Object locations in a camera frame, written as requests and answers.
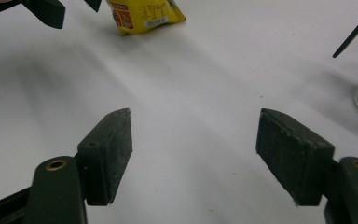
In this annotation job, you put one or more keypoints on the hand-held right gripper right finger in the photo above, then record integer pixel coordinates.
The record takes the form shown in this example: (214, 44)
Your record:
(292, 155)

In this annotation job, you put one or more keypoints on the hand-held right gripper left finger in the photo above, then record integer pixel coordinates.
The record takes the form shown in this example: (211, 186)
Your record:
(105, 155)

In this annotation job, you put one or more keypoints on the yellow sauce pouch green cap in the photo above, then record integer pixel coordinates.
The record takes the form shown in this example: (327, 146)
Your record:
(143, 14)

